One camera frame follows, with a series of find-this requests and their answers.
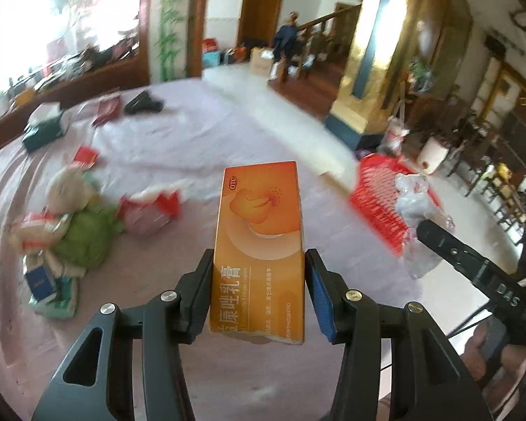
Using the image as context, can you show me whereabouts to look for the green towel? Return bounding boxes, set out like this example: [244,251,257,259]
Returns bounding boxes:
[51,205,123,269]

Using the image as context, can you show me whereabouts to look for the clear plastic bag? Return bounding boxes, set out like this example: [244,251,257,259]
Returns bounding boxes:
[395,173,455,279]

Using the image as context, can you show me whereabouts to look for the red white snack pouch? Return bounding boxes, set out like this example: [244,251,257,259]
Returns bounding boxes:
[9,213,72,255]

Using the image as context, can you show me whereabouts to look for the red maroon foil bag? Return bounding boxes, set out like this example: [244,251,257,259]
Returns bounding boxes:
[117,187,180,237]

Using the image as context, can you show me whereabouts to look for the orange medicine box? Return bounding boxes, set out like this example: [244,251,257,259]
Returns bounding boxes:
[210,161,305,345]

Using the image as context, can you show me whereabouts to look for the teal cartoon tissue pack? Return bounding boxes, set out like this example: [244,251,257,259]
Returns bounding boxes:
[28,276,79,320]

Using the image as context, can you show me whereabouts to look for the right hand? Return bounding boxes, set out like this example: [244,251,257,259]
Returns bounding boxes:
[462,316,526,413]

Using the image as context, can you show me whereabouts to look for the red plastic basket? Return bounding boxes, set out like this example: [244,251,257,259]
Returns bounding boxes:
[349,154,444,256]

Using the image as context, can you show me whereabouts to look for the white bucket with label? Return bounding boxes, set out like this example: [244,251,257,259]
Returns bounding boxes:
[381,117,410,157]

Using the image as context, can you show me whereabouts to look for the red torn wrapper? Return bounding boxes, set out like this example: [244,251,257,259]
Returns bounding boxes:
[72,146,100,169]

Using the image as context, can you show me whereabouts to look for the teal tissue box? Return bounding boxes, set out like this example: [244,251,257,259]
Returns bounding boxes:
[21,102,69,154]

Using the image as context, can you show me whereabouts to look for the dark red packet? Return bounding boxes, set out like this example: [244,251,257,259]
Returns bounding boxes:
[92,96,121,126]

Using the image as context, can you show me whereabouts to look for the black stapler gun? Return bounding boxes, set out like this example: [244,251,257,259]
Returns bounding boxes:
[123,90,164,115]

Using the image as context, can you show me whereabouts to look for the wooden stair railing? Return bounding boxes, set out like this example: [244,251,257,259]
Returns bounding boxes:
[269,3,361,84]

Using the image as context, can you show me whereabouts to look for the teal gift bag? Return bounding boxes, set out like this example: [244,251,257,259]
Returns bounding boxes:
[202,51,221,68]

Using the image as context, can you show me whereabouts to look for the cardboard box on floor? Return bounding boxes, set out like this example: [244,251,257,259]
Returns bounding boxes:
[250,48,275,77]

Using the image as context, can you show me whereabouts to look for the red gift boxes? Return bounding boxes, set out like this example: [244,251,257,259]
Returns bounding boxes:
[201,38,219,54]

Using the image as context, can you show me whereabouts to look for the wooden door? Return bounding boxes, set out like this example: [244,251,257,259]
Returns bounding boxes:
[236,0,283,49]

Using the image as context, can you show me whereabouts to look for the dark jacket on post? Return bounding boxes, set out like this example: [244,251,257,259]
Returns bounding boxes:
[272,25,298,62]

